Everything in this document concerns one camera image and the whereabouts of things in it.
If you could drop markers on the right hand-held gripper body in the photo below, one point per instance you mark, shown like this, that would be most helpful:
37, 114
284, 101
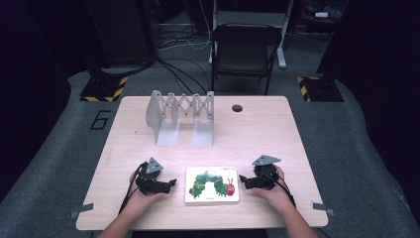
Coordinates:
266, 175

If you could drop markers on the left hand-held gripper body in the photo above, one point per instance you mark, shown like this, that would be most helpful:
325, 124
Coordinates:
148, 185

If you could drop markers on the white caterpillar picture book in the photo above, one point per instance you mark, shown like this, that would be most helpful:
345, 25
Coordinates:
211, 185

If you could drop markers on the person's left hand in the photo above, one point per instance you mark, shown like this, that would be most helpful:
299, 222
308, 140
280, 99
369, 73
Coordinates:
145, 201

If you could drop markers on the person's right hand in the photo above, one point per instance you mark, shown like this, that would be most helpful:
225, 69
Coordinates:
280, 196

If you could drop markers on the grey tape strip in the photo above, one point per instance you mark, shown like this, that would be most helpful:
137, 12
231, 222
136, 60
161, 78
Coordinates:
82, 209
323, 208

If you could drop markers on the grey expandable book rack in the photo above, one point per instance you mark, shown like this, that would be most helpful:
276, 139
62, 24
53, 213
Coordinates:
180, 115

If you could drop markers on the black table grommet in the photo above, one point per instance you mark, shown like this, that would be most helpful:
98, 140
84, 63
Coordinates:
237, 108

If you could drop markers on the black yellow striped stand base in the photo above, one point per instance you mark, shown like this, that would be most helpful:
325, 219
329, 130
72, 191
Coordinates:
104, 89
322, 89

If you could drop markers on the black folding chair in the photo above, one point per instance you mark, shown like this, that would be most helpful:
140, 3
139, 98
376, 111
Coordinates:
242, 56

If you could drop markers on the black cabinet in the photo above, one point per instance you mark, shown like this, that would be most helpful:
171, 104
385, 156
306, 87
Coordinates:
122, 29

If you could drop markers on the white desk frame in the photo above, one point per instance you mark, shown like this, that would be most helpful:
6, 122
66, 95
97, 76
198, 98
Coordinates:
251, 16

